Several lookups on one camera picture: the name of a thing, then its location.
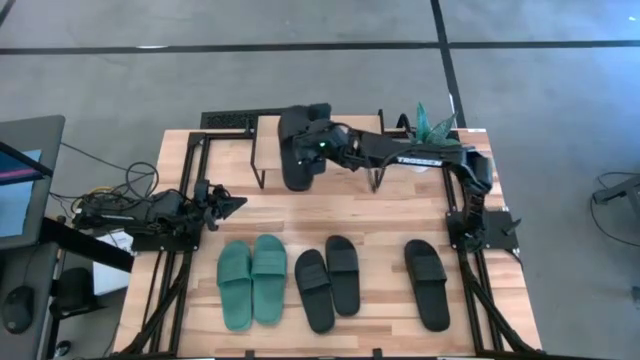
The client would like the green plant in white pot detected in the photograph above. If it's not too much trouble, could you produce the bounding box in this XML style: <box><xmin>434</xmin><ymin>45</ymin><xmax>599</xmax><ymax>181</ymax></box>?
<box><xmin>405</xmin><ymin>101</ymin><xmax>462</xmax><ymax>175</ymax></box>

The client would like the dark computer monitor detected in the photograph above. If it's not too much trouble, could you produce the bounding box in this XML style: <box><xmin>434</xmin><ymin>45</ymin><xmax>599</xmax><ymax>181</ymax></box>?
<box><xmin>0</xmin><ymin>115</ymin><xmax>67</xmax><ymax>251</ymax></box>

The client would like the black computer mouse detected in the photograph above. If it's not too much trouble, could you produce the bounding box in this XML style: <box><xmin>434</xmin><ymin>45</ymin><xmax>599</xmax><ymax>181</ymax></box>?
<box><xmin>0</xmin><ymin>285</ymin><xmax>36</xmax><ymax>336</ymax></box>

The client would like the black rubber slide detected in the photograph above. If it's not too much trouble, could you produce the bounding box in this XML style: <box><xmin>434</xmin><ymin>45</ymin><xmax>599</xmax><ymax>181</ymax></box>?
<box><xmin>277</xmin><ymin>103</ymin><xmax>335</xmax><ymax>193</ymax></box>
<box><xmin>293</xmin><ymin>248</ymin><xmax>336</xmax><ymax>335</ymax></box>
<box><xmin>403</xmin><ymin>238</ymin><xmax>451</xmax><ymax>333</ymax></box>
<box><xmin>324</xmin><ymin>234</ymin><xmax>361</xmax><ymax>318</ymax></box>

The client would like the black desk beam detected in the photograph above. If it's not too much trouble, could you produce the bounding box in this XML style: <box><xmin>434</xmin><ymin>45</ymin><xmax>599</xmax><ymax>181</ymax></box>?
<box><xmin>39</xmin><ymin>216</ymin><xmax>135</xmax><ymax>274</ymax></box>

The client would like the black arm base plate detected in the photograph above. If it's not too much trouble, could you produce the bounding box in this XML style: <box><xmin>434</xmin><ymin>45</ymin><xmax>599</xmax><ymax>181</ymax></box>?
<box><xmin>130</xmin><ymin>230</ymin><xmax>202</xmax><ymax>254</ymax></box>
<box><xmin>446</xmin><ymin>208</ymin><xmax>522</xmax><ymax>252</ymax></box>

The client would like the black perforated panel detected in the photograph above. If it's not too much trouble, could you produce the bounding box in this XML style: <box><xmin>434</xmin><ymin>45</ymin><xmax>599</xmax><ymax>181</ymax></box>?
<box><xmin>200</xmin><ymin>107</ymin><xmax>297</xmax><ymax>131</ymax></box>

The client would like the yellow cable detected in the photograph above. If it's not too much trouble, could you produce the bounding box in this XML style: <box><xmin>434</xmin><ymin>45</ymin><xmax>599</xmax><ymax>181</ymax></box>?
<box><xmin>69</xmin><ymin>185</ymin><xmax>117</xmax><ymax>215</ymax></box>

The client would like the grey side desk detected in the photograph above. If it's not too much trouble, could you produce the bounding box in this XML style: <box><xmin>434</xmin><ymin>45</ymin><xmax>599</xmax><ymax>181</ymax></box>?
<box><xmin>0</xmin><ymin>239</ymin><xmax>64</xmax><ymax>360</ymax></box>

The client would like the white box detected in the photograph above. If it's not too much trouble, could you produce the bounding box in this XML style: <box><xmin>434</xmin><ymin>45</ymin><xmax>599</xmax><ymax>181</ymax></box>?
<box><xmin>92</xmin><ymin>228</ymin><xmax>134</xmax><ymax>296</ymax></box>

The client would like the green rubber slide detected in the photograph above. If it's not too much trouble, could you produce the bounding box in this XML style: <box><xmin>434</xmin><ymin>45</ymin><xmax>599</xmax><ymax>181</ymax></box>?
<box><xmin>216</xmin><ymin>239</ymin><xmax>254</xmax><ymax>333</ymax></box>
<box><xmin>249</xmin><ymin>233</ymin><xmax>289</xmax><ymax>326</ymax></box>

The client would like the black aluminium table frame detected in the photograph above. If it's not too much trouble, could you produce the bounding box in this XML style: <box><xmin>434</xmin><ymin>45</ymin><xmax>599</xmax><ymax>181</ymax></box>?
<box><xmin>113</xmin><ymin>127</ymin><xmax>544</xmax><ymax>360</ymax></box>

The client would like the black floor cable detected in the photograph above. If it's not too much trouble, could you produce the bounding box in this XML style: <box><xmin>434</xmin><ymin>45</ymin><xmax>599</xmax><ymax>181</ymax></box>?
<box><xmin>588</xmin><ymin>171</ymin><xmax>640</xmax><ymax>249</ymax></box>

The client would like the black cable tangle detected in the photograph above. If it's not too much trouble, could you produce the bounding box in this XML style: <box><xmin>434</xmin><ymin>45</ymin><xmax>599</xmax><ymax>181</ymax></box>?
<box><xmin>48</xmin><ymin>141</ymin><xmax>161</xmax><ymax>217</ymax></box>

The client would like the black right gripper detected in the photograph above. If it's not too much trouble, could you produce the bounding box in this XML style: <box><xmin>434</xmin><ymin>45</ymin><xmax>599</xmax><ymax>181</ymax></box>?
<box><xmin>298</xmin><ymin>119</ymin><xmax>354</xmax><ymax>174</ymax></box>

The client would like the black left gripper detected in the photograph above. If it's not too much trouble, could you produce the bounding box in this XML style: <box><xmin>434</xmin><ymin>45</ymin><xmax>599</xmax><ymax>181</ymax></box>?
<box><xmin>192</xmin><ymin>178</ymin><xmax>249</xmax><ymax>233</ymax></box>

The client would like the wooden shelf with black frame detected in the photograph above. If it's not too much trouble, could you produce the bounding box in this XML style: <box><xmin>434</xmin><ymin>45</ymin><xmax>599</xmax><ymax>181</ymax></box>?
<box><xmin>250</xmin><ymin>108</ymin><xmax>387</xmax><ymax>194</ymax></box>

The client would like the grey metal floor stand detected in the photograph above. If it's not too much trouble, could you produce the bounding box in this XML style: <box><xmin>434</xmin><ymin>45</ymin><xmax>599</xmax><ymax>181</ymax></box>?
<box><xmin>592</xmin><ymin>173</ymin><xmax>640</xmax><ymax>206</ymax></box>

